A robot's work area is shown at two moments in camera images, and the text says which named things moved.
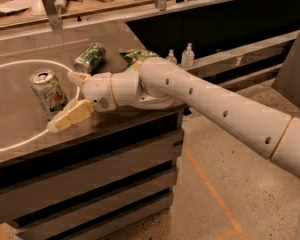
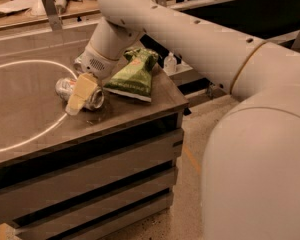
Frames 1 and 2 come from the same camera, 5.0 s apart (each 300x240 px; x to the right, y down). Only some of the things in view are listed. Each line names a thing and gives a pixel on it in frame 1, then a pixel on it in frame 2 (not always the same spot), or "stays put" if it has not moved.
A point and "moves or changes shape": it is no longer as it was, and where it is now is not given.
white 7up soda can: x=48 y=91 moves or changes shape
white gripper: x=97 y=91 → x=96 y=65
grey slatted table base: x=90 y=185 stays put
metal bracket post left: x=51 y=9 stays put
